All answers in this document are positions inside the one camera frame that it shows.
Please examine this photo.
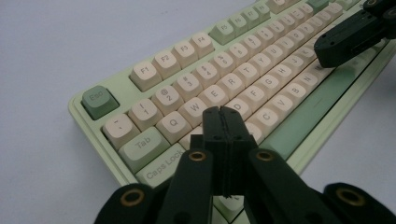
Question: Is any green and cream keyboard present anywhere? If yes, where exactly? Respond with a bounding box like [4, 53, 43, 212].
[68, 0, 396, 224]

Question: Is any white table cover board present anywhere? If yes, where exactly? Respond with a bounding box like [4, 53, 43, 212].
[0, 0, 396, 224]

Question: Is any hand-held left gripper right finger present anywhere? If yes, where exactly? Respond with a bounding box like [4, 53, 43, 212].
[220, 106, 260, 199]

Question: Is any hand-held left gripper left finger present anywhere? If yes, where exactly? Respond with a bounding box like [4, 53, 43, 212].
[190, 105, 231, 199]

